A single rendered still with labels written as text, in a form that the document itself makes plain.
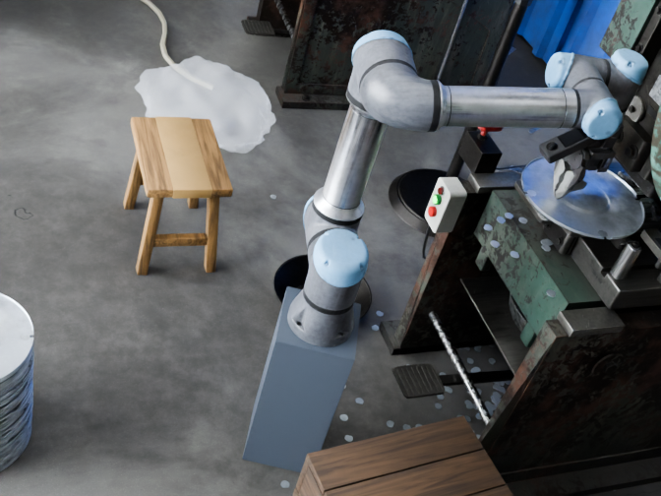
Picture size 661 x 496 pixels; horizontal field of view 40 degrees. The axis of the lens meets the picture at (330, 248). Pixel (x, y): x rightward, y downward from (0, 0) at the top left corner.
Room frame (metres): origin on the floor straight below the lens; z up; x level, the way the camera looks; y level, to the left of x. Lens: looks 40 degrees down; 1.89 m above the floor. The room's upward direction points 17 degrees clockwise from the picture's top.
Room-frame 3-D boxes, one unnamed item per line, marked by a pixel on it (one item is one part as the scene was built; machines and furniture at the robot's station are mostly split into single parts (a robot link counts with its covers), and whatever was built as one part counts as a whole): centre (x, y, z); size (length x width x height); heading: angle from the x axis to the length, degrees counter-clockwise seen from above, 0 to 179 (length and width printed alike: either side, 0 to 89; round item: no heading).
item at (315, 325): (1.45, -0.03, 0.50); 0.15 x 0.15 x 0.10
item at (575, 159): (1.72, -0.47, 0.94); 0.09 x 0.08 x 0.12; 120
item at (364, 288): (1.96, -0.02, 0.04); 0.30 x 0.30 x 0.07
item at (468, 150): (1.98, -0.29, 0.62); 0.10 x 0.06 x 0.20; 30
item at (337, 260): (1.45, -0.03, 0.62); 0.13 x 0.12 x 0.14; 17
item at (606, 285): (1.82, -0.65, 0.68); 0.45 x 0.30 x 0.06; 30
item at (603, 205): (1.75, -0.51, 0.79); 0.29 x 0.29 x 0.01
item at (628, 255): (1.61, -0.63, 0.75); 0.03 x 0.03 x 0.10; 30
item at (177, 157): (2.06, 0.49, 0.16); 0.34 x 0.24 x 0.34; 28
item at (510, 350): (1.83, -0.66, 0.31); 0.43 x 0.42 x 0.01; 30
